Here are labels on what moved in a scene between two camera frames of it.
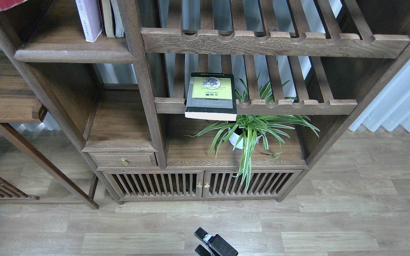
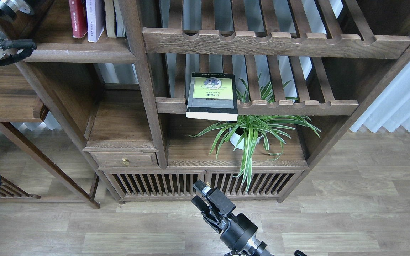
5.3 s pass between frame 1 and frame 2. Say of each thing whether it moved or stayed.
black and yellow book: stayed
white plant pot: stayed
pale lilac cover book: moved
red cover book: moved
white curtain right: stayed
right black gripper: moved
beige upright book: stayed
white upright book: stayed
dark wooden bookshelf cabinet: stayed
